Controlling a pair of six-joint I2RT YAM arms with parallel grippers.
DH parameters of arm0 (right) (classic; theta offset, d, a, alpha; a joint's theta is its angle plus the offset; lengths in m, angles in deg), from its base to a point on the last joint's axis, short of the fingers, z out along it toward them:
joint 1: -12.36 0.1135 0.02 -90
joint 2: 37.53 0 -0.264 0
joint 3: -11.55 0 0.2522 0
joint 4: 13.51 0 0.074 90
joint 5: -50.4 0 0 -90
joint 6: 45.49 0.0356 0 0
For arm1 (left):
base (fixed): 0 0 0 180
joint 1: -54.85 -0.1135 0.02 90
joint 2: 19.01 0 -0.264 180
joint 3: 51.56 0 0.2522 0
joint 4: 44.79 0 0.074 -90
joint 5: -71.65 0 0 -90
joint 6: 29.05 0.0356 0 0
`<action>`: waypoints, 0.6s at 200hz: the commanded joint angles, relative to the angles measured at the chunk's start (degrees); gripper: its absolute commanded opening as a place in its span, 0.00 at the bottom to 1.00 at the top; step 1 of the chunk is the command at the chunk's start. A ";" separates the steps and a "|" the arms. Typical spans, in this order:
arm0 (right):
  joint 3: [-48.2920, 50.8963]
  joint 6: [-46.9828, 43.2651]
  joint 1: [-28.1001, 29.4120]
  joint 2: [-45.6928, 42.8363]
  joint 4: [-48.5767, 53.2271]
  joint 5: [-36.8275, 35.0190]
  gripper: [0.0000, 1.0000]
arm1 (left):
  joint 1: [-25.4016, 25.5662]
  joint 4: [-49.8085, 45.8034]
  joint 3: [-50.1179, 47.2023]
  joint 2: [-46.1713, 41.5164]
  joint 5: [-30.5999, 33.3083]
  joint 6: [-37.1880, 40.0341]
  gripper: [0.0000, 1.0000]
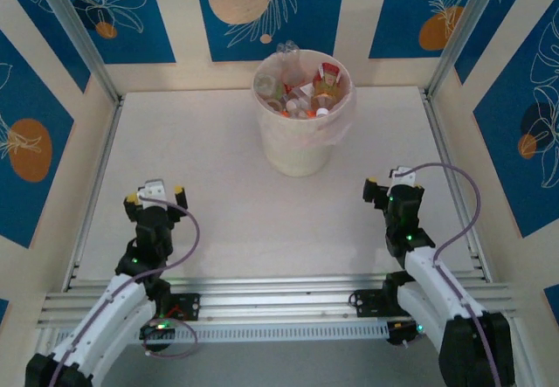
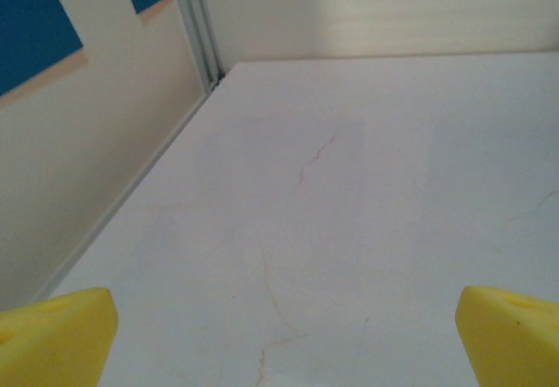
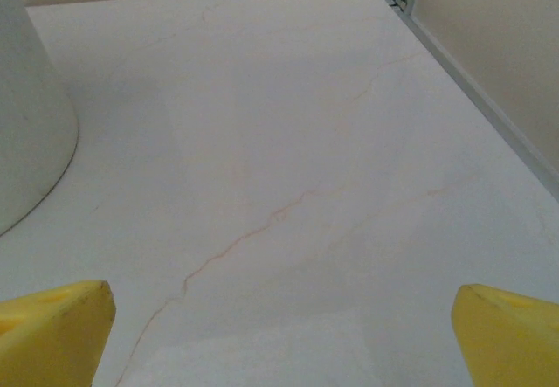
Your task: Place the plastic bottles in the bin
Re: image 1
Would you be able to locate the cream round waste bin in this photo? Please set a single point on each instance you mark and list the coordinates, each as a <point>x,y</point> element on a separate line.
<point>297,155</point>

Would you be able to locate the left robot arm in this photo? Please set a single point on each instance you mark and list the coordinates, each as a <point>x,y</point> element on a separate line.
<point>100,317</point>

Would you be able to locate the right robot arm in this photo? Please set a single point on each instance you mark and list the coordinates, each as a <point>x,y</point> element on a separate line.
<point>436,282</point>

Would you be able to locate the translucent plastic bin liner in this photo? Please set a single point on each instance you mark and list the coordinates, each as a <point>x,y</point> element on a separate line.
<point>338,131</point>

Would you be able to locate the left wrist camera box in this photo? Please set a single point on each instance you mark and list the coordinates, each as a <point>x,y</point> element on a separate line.
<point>153,190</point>

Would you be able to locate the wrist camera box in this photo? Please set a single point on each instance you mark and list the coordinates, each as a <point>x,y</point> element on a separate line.
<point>153,190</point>
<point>404,177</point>

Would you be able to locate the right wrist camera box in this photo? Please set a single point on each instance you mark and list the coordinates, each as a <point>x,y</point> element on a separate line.
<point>404,177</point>

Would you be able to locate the aluminium side rail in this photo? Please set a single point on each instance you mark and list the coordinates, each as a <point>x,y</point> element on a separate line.
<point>106,142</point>
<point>432,112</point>

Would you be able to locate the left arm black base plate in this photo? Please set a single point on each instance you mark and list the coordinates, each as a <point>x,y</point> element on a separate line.
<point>190,306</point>

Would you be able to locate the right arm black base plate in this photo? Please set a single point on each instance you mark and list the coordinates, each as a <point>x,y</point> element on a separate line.
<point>369,301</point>

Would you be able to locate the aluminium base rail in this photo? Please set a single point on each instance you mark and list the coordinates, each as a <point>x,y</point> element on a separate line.
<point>279,299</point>

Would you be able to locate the aluminium lower frame bar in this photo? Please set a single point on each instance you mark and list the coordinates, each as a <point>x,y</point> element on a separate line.
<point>46,339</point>

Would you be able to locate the aluminium frame post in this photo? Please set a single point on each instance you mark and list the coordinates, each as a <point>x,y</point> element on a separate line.
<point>74,29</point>
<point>463,29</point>

